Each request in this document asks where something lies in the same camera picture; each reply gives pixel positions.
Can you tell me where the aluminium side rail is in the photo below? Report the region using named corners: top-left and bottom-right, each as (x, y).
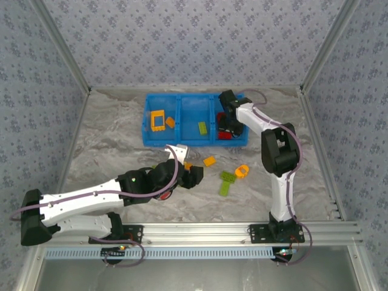
top-left (298, 89), bottom-right (348, 221)
top-left (57, 89), bottom-right (92, 192)

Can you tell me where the grey metal panel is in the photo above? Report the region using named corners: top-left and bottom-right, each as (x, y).
top-left (15, 245), bottom-right (380, 291)

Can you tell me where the orange lego window frame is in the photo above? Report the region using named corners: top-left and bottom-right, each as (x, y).
top-left (150, 110), bottom-right (167, 133)

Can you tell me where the aluminium front rail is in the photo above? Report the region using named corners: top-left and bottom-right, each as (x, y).
top-left (32, 221), bottom-right (364, 246)

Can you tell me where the blue three-compartment plastic bin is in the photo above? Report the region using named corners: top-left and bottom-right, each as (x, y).
top-left (141, 92), bottom-right (250, 149)

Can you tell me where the aluminium frame post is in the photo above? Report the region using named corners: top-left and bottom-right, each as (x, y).
top-left (299, 0), bottom-right (362, 93)
top-left (30, 0), bottom-right (92, 95)

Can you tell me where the small black controller board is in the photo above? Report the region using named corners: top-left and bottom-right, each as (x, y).
top-left (101, 247), bottom-right (127, 259)
top-left (273, 247), bottom-right (299, 263)

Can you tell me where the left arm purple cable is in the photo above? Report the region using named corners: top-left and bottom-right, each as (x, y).
top-left (8, 144), bottom-right (182, 268)

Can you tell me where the white slotted cable duct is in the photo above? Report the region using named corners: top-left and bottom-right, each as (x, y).
top-left (44, 246), bottom-right (278, 260)

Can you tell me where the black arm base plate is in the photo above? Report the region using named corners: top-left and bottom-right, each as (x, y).
top-left (248, 223), bottom-right (306, 245)
top-left (88, 225), bottom-right (144, 245)

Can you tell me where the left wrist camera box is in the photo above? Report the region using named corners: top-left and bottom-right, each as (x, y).
top-left (164, 144), bottom-right (190, 163)

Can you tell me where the green lego plate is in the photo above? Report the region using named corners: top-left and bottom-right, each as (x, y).
top-left (220, 170), bottom-right (238, 184)

